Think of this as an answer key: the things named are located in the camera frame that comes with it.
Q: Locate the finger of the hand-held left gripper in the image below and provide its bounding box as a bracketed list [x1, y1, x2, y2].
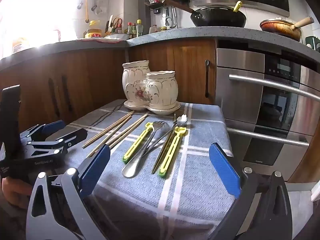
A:
[20, 120, 66, 141]
[25, 129, 88, 158]

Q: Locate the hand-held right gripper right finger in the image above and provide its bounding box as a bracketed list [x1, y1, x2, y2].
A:
[209, 142, 293, 240]

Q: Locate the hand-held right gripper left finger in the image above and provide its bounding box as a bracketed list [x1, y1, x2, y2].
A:
[26, 144, 111, 240]

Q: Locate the wooden chopstick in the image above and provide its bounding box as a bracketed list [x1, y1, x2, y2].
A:
[104, 112, 149, 147]
[109, 115, 149, 150]
[82, 110, 135, 148]

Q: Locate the large metal spoon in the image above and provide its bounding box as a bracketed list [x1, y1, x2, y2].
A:
[121, 126, 175, 178]

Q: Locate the wooden spoon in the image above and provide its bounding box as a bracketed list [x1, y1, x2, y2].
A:
[88, 112, 135, 158]

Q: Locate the yellow plastic handled utensil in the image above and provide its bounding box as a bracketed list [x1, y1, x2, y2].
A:
[122, 122, 153, 165]
[157, 127, 187, 178]

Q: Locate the slim golden metal utensil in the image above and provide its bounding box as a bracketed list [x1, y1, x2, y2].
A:
[151, 112, 176, 174]

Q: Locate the flower-tipped metal spoon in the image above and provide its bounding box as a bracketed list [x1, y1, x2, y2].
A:
[147, 115, 188, 153]

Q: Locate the cream floral ceramic utensil holder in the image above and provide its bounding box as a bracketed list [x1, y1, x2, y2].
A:
[122, 60, 181, 116]

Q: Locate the person's left hand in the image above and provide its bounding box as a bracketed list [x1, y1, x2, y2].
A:
[1, 177, 33, 209]

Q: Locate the blue plaid tablecloth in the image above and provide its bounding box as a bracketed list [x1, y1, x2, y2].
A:
[59, 99, 240, 240]

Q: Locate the orange jar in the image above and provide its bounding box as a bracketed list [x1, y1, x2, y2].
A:
[12, 37, 27, 53]

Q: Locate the stainless steel oven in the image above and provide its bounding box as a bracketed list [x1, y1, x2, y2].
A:
[215, 47, 320, 182]

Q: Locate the white towel red trim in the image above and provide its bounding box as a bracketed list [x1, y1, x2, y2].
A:
[76, 37, 120, 43]

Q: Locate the yellow jar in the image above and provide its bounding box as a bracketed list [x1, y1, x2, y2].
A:
[84, 20, 102, 39]

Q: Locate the white bowl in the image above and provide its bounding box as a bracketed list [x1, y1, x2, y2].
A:
[104, 33, 130, 41]

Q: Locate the wooden kitchen cabinet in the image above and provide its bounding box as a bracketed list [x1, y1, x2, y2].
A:
[0, 39, 217, 140]

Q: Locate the grey speckled countertop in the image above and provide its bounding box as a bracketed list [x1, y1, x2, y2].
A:
[0, 27, 320, 67]

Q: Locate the black wok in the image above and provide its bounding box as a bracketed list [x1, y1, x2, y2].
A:
[164, 0, 247, 28]

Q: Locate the black cabinet handle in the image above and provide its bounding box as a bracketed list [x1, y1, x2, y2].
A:
[204, 59, 210, 98]
[48, 77, 61, 117]

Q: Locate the black cable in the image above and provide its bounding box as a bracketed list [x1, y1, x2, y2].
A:
[89, 103, 125, 128]

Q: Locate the white handled knife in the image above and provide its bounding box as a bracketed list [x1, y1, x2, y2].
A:
[105, 14, 114, 33]

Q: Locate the brown frying pan wooden handle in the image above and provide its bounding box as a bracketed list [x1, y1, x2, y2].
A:
[259, 16, 315, 42]

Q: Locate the black wall spice shelf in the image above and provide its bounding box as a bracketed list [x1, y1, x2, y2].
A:
[147, 0, 191, 8]

